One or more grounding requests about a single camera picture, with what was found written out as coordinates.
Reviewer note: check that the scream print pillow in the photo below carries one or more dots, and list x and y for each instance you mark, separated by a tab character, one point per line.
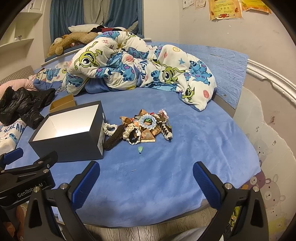
10	135

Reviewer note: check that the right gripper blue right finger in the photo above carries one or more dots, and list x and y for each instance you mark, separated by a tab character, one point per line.
212	187

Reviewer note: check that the black cream lace scrunchie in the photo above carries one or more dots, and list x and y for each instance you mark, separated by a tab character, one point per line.
132	134

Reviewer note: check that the yellow award certificate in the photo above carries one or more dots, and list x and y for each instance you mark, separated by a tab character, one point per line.
224	9

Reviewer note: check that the monster cartoon comforter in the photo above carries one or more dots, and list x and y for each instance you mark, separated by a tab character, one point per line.
124	61

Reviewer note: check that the white wall shelf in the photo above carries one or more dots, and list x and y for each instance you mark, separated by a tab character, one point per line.
21	30

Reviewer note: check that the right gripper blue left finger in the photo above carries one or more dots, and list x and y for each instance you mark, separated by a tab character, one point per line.
81	185

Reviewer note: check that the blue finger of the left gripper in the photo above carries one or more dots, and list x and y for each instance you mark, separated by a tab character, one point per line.
8	158
46	162

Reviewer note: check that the small green hair clip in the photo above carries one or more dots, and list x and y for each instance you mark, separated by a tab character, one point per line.
140	149

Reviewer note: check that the light blue crochet scrunchie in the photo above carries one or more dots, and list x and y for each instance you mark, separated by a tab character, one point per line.
147	121

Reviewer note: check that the small brown cardboard box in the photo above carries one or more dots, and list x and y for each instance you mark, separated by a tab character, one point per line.
62	103

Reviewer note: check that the dark open shoe box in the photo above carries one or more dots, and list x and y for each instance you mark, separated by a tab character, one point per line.
75	133

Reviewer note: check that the black puffer jacket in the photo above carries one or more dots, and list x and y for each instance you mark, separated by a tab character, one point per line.
25	104

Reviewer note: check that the brown teddy bear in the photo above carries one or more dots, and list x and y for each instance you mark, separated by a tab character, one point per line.
68	41

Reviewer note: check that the white lace scrunchie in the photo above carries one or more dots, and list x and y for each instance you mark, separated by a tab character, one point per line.
109	129

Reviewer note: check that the pink quilted blanket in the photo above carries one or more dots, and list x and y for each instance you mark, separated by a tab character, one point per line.
18	83

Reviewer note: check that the blue window curtain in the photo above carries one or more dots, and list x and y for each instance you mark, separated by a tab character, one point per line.
64	14

